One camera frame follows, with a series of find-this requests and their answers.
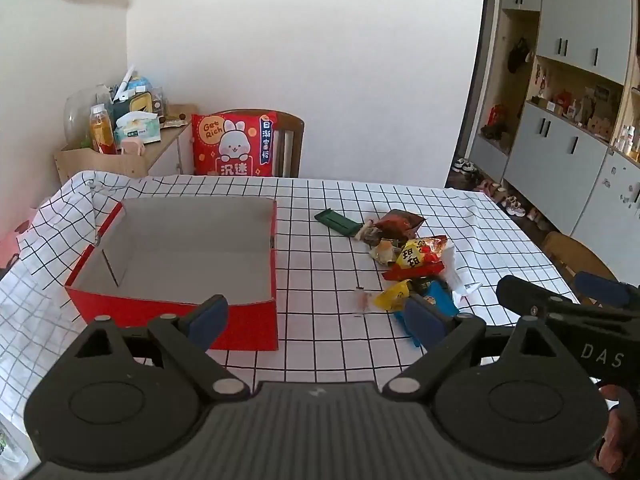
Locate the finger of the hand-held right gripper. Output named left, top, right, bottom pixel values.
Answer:
left=574, top=271, right=640, bottom=309
left=496, top=274, right=577, bottom=319

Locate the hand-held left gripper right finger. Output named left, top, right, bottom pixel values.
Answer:
left=382, top=295, right=561, bottom=402

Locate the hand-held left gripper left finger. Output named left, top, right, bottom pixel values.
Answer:
left=75, top=294, right=251, bottom=402

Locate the blue snack packet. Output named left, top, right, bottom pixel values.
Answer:
left=392, top=280, right=460, bottom=348

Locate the small yellow snack packet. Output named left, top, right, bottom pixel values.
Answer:
left=374, top=280, right=413, bottom=312

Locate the white snack packet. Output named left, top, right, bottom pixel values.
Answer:
left=440, top=240, right=483, bottom=306

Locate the yellow red snack bag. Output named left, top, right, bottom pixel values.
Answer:
left=395, top=235, right=451, bottom=273

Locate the red cardboard box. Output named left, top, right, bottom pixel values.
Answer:
left=64, top=197, right=279, bottom=352

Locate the green snack packet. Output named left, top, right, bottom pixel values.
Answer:
left=314, top=208, right=362, bottom=238

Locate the person's right hand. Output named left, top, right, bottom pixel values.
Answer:
left=590, top=384, right=640, bottom=473

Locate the wooden chair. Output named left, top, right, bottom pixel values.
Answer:
left=540, top=231, right=621, bottom=306
left=220, top=108, right=306, bottom=178

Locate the round biscuit packet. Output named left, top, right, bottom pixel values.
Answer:
left=370, top=239, right=401, bottom=265

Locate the dark red snack packet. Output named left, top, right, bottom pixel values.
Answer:
left=372, top=208, right=426, bottom=240

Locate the small brown snack packet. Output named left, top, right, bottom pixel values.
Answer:
left=357, top=220, right=386, bottom=247

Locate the checkered white tablecloth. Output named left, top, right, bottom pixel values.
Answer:
left=0, top=170, right=581, bottom=456

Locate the beige shoe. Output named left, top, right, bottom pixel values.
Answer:
left=475, top=180, right=506, bottom=201

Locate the black white sneaker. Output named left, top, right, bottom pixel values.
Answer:
left=451, top=157, right=482, bottom=177

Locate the red rabbit cushion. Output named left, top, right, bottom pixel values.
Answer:
left=191, top=110, right=277, bottom=178

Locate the wooden side cabinet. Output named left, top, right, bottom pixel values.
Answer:
left=54, top=104, right=198, bottom=181

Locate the tissue pack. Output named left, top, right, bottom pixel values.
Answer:
left=114, top=111, right=162, bottom=147

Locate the pink cloth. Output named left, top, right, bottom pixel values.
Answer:
left=0, top=220, right=32, bottom=273

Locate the orange drink bottle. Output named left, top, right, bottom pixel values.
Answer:
left=89, top=104, right=118, bottom=155

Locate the dark green box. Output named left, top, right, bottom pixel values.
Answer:
left=112, top=91, right=156, bottom=121

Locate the black hanging bag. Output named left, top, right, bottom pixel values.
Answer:
left=507, top=37, right=533, bottom=73

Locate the clear glass jar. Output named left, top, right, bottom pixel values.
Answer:
left=64, top=85, right=116, bottom=148

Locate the white tube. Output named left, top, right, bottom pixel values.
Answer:
left=112, top=65, right=136, bottom=103

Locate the grey wooden wall cabinet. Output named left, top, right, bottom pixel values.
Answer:
left=467, top=0, right=640, bottom=256

